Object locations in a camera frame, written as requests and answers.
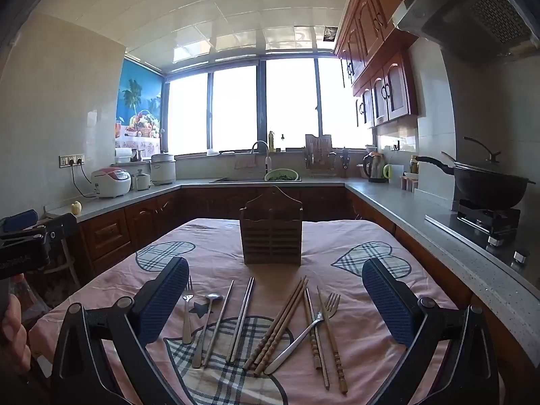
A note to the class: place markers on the wooden utensil holder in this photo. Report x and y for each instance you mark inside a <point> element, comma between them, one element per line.
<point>271,236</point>

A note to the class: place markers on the yellow bottle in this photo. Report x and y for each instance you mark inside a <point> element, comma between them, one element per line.
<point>271,143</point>

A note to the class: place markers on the upper wooden cabinets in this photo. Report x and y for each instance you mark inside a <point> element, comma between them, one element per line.
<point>379,29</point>

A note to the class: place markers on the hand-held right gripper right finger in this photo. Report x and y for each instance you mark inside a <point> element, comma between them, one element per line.
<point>388,299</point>

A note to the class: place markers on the curved metal faucet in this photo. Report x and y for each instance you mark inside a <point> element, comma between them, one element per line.
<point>258,143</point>

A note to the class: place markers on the green colander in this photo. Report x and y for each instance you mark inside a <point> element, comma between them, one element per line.
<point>281,175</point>

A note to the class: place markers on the pink dishcloth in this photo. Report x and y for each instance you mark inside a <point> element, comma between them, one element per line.
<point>244,163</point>

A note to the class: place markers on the white paper roll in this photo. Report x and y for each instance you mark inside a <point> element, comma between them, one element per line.
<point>123,155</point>

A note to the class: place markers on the pink printed tablecloth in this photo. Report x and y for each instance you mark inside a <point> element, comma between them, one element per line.
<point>320,236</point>

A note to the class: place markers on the yellow apple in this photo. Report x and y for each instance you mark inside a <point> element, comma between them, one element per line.
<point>76,207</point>

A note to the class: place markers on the small wall outlet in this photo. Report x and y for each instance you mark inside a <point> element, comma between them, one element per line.
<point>395,145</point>

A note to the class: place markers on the small white pot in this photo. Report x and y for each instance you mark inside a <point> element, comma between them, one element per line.
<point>141,181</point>

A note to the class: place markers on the large kitchen window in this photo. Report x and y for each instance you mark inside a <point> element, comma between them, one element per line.
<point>236,109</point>

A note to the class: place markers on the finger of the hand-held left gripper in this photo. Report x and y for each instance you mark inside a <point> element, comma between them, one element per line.
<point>19,220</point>
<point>61,227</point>

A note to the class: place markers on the red white rice cooker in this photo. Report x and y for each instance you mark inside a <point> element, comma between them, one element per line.
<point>110,182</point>

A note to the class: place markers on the metal spoon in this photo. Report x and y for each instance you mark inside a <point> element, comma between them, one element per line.
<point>202,341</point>

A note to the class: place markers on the seasoning jar set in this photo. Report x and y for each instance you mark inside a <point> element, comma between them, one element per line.
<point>408,182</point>

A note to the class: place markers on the grey kitchen countertop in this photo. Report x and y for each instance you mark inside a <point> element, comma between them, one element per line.
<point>400,206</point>

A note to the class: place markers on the gas stove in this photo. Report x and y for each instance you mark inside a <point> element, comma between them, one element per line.
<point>485,221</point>

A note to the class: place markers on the wooden cabinets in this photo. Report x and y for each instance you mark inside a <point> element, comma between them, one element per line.
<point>109,236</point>
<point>379,29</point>

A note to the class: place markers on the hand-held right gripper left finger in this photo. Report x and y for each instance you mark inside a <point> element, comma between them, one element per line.
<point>168,295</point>

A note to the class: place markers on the lower wooden cabinets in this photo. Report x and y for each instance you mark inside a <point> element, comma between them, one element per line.
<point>109,236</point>

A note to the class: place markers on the kitchen sink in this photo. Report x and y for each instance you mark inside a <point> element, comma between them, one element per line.
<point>236,180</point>

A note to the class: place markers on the wall outlet strip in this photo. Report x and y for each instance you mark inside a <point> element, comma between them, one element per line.
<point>71,160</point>

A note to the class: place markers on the condiment bottles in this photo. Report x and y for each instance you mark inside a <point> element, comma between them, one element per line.
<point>414,165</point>

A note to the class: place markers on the large metal fork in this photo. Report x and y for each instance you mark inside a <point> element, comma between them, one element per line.
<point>291,348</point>

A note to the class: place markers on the beach fruit window poster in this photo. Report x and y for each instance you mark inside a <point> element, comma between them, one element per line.
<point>139,97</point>

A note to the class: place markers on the metal chopstick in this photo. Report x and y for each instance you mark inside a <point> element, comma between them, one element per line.
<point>243,321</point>
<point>238,320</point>
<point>220,322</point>

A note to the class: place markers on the small metal fork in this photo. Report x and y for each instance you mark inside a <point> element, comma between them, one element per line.
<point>187,325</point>

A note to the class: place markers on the dish rack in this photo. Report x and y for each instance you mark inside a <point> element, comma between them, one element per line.
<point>320,152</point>

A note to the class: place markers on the steel electric kettle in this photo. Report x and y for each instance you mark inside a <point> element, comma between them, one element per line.
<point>375,166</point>

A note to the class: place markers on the large white rice cooker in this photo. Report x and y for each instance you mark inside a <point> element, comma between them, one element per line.
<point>163,168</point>

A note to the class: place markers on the black wok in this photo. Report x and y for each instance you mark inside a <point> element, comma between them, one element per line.
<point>489,185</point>

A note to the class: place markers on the range hood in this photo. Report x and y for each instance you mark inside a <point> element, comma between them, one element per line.
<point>464,4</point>

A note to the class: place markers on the person's left hand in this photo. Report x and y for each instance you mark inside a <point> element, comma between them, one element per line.
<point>12,337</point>

